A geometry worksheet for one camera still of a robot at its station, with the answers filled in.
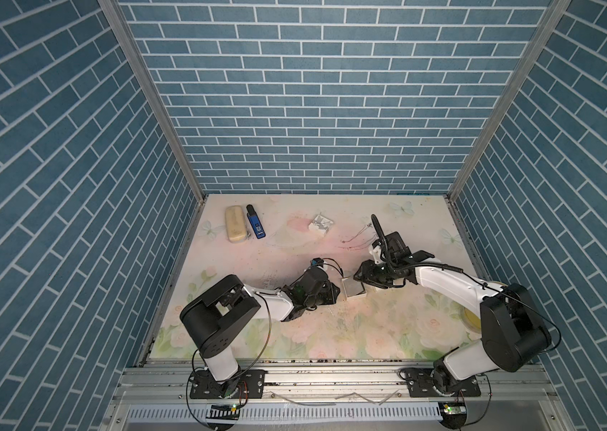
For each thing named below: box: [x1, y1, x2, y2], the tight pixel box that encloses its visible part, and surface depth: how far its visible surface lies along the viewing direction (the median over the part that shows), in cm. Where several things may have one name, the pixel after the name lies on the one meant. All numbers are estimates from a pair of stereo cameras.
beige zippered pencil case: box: [225, 204, 247, 244], surface depth 109 cm
